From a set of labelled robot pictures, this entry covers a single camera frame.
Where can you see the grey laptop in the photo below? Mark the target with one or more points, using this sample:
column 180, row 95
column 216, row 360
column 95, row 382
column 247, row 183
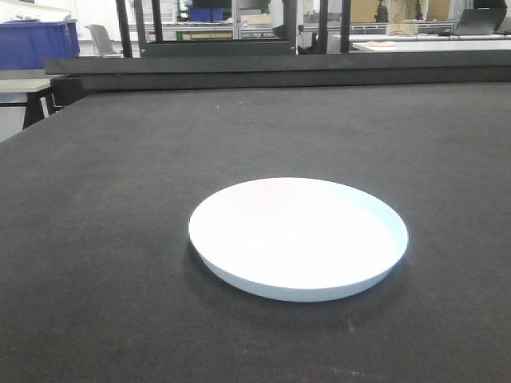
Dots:
column 480, row 21

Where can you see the large blue storage crate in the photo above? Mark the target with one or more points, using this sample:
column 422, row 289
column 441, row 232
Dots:
column 27, row 44

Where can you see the small blue bin background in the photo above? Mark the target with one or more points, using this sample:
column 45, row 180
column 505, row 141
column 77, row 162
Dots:
column 201, row 14

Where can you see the black table edge rail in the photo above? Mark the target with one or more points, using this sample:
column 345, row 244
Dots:
column 347, row 69

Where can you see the black metal frame stand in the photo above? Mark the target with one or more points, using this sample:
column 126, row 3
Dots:
column 283, row 43

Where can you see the pale blue round tray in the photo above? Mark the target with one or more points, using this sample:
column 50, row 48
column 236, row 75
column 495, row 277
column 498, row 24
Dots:
column 298, row 239

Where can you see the white background table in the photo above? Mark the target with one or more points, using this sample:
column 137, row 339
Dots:
column 430, row 43

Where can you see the grey chair background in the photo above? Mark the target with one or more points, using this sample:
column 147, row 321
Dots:
column 102, row 41

